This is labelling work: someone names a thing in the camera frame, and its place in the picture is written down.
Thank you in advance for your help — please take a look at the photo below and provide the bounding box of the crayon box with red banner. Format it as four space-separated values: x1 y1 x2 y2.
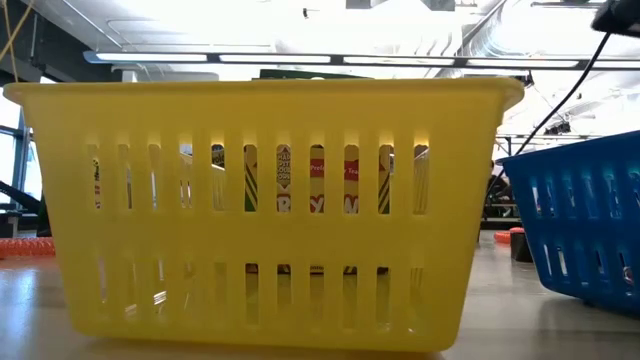
243 68 392 216

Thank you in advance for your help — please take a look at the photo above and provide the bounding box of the yellow plastic basket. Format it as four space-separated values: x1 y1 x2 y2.
2 77 525 354

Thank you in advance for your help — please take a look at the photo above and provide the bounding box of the blue plastic basket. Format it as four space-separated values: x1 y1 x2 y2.
499 130 640 317

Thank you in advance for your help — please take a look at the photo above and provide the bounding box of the linear ceiling light fixture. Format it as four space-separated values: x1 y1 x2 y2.
82 49 640 71

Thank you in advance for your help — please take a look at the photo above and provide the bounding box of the person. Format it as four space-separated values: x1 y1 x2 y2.
485 159 516 219

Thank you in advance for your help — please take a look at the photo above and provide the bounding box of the black coil wristband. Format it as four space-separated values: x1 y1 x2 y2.
509 232 535 264

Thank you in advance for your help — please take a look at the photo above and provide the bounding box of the black ceiling track light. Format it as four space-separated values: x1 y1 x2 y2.
544 119 572 136

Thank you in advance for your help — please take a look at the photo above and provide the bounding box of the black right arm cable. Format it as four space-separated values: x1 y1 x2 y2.
492 32 614 201

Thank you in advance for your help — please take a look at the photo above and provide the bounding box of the black aluminium rig frame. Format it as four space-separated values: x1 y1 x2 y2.
0 179 52 239

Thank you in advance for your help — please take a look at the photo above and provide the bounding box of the yellow extension cable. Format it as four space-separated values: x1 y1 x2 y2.
0 0 35 84

